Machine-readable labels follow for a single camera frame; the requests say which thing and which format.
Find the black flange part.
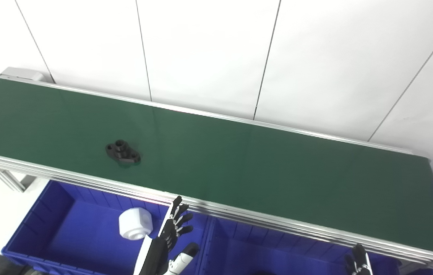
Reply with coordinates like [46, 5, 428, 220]
[105, 140, 141, 165]

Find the grey conveyor motor housing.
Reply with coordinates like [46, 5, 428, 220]
[0, 67, 45, 83]

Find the aluminium conveyor leg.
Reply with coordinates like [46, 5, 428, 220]
[0, 162, 38, 193]

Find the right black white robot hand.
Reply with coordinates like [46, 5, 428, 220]
[345, 244, 372, 275]

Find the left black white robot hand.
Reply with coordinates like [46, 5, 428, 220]
[134, 196, 199, 275]

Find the green conveyor belt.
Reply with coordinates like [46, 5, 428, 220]
[0, 78, 433, 257]
[0, 68, 433, 272]

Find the white cylindrical part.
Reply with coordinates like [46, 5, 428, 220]
[119, 207, 153, 240]

